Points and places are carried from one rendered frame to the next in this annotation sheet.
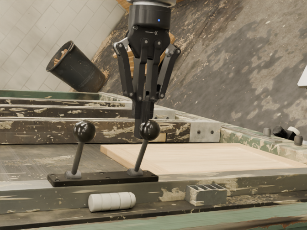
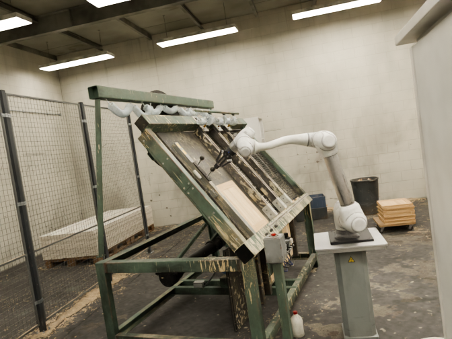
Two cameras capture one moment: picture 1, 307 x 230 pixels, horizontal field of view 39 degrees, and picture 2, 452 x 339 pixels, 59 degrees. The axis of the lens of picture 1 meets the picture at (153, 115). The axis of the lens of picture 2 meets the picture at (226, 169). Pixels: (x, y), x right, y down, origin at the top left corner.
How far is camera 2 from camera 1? 2.47 m
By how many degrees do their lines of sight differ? 39
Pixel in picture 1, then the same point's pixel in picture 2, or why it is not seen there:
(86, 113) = (257, 179)
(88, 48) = (397, 193)
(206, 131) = (269, 212)
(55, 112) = (249, 170)
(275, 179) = (231, 210)
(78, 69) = (364, 194)
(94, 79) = (368, 208)
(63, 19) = (398, 165)
